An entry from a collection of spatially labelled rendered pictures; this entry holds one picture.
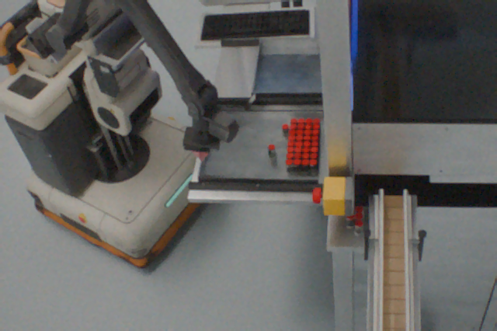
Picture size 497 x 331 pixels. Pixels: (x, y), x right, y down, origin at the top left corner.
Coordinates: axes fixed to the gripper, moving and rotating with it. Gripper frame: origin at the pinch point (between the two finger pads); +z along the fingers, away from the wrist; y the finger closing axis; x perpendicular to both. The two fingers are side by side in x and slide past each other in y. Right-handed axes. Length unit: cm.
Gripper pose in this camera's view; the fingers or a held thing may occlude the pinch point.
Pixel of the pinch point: (202, 157)
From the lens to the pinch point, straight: 194.4
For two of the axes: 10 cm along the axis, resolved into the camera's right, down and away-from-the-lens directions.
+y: 9.9, 1.3, -0.3
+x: 1.1, -7.7, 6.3
